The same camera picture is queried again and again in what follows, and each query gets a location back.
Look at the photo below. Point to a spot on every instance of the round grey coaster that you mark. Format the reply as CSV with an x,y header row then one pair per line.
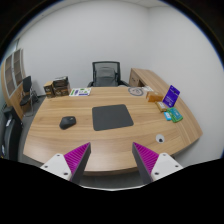
x,y
135,91

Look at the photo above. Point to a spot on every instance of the small tan flat box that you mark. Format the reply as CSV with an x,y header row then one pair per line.
x,y
161,106

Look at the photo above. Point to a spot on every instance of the dark grey mouse pad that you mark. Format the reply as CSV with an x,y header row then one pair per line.
x,y
111,117

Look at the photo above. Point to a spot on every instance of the black visitor chair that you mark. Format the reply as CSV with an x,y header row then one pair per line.
x,y
28,94

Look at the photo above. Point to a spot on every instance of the small brown box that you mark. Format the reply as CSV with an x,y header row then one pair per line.
x,y
48,88

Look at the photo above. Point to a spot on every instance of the orange cardboard box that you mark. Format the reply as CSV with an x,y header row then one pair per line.
x,y
154,96

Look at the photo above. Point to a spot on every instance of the wooden side cabinet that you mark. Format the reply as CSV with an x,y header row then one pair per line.
x,y
142,77

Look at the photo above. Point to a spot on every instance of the green white leaflet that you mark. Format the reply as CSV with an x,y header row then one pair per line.
x,y
80,92

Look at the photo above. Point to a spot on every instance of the small blue package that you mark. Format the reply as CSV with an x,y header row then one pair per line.
x,y
167,116

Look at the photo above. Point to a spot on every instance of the black computer mouse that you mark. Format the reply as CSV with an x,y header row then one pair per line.
x,y
67,122

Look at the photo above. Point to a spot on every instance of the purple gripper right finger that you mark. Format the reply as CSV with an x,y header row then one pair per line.
x,y
153,166

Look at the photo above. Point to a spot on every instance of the green flat package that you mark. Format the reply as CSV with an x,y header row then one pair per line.
x,y
175,115

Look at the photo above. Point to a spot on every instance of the black chair at left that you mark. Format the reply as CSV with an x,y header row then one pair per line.
x,y
10,133

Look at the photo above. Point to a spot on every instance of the grey mesh office chair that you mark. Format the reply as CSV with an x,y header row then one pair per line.
x,y
107,74

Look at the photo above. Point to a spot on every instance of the desk cable grommet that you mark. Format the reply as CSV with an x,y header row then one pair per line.
x,y
160,138

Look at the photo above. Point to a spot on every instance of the black brown cardboard box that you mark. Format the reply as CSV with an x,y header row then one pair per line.
x,y
61,86

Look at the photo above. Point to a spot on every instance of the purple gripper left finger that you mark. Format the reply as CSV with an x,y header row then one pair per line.
x,y
70,166

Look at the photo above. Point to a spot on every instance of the wooden bookshelf cabinet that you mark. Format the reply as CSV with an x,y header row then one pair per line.
x,y
12,75

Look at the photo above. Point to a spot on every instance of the purple upright card box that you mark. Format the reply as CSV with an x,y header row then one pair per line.
x,y
171,96

